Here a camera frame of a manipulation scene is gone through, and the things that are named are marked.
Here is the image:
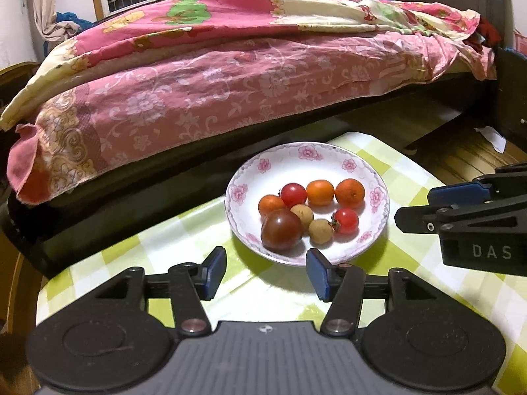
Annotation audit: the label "light brown longan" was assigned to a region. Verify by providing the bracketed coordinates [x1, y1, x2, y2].
[290, 204, 315, 231]

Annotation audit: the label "dark purple tomato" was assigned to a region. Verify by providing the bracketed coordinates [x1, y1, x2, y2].
[261, 209, 304, 250]

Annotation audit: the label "orange tomato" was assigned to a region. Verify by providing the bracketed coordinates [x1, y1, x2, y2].
[305, 179, 334, 206]

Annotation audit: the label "red cherry tomato with stem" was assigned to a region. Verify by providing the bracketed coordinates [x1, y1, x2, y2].
[280, 183, 307, 209]

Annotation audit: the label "small orange mandarin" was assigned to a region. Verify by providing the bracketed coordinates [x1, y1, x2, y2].
[258, 195, 287, 218]

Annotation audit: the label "white floral plate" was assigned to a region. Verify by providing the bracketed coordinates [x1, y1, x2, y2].
[224, 142, 390, 267]

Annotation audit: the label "pink floral bed quilt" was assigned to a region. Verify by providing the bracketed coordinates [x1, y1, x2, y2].
[1, 0, 496, 205]

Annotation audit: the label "wooden cabinet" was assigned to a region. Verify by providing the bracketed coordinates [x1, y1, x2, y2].
[0, 62, 40, 112]

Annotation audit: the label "beige curtain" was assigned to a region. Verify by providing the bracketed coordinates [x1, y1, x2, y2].
[30, 0, 80, 45]

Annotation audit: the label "dark bed frame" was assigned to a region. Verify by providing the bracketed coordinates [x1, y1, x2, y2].
[1, 73, 498, 277]

